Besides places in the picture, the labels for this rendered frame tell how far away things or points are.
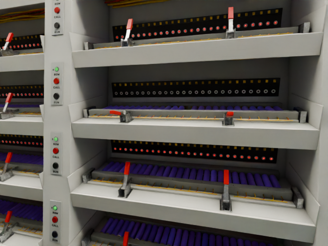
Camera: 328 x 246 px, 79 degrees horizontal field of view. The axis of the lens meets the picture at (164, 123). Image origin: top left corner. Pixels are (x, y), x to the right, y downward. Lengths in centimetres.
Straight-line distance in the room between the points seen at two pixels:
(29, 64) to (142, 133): 42
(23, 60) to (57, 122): 23
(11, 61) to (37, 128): 23
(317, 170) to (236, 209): 19
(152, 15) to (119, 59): 29
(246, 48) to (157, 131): 28
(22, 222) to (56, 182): 28
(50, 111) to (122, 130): 23
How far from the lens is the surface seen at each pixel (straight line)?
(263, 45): 52
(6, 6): 89
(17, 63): 79
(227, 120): 51
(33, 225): 90
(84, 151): 68
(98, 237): 75
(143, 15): 82
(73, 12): 69
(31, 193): 76
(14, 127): 78
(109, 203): 60
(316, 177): 54
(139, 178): 61
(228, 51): 51
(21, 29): 113
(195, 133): 49
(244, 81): 66
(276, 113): 55
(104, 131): 57
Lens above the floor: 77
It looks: 1 degrees down
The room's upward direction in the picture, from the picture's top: 1 degrees clockwise
